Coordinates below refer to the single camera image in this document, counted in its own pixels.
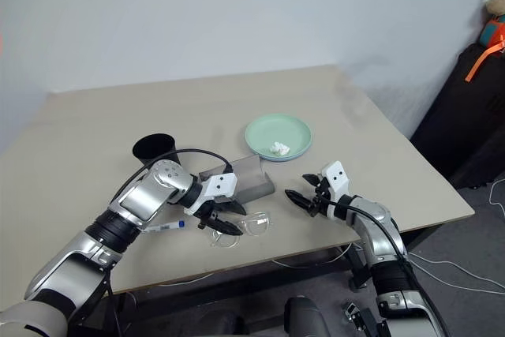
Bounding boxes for mint green plate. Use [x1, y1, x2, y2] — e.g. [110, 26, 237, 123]
[244, 113, 313, 159]

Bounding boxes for black suitcase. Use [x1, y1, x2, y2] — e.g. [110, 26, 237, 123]
[409, 42, 505, 191]

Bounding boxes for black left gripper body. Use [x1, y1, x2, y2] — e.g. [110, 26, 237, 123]
[196, 196, 237, 232]

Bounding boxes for clear safety glasses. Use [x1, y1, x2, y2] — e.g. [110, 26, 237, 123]
[208, 212, 274, 249]

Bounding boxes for light blue plate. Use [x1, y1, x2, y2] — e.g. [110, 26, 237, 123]
[252, 143, 313, 163]

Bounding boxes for beige plush toy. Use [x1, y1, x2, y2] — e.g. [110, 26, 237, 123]
[478, 0, 505, 48]

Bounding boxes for white marker with blue cap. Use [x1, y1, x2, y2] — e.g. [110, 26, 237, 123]
[140, 219, 187, 234]

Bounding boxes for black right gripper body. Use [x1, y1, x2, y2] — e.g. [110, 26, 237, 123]
[309, 176, 331, 219]

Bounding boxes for white floor cable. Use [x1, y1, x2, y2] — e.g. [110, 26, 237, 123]
[405, 250, 505, 295]
[155, 241, 358, 287]
[488, 176, 505, 212]

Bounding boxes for orange strap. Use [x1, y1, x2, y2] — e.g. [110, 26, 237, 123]
[465, 35, 505, 84]

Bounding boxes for black cup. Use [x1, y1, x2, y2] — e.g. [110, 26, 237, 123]
[132, 133, 183, 169]

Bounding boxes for black and silver bracket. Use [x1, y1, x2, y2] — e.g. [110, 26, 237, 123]
[340, 301, 380, 337]

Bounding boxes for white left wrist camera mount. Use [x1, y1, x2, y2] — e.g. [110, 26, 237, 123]
[184, 173, 238, 218]

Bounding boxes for dark rounded shape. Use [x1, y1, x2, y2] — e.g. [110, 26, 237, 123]
[283, 296, 337, 337]

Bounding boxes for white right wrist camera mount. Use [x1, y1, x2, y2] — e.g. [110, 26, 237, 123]
[320, 161, 358, 220]

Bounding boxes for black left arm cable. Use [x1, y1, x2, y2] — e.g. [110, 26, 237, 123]
[108, 148, 234, 212]

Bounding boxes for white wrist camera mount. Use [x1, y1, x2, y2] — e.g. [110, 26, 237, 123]
[320, 161, 358, 220]
[184, 173, 238, 218]

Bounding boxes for crumpled white tissue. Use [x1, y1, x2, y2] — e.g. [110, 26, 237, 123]
[269, 140, 291, 157]

